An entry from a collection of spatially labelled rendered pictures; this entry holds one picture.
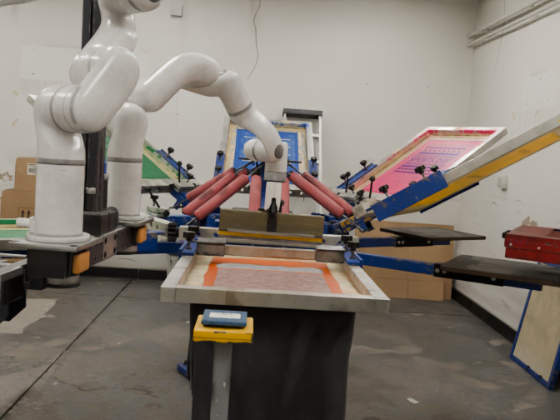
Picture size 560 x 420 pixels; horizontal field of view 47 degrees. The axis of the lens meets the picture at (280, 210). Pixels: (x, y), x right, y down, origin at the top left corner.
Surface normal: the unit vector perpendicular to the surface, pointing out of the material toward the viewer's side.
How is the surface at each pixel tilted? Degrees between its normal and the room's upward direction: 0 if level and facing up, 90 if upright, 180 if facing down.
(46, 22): 90
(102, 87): 83
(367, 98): 90
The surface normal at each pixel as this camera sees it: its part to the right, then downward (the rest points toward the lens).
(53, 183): 0.06, 0.09
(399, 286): 0.05, -0.16
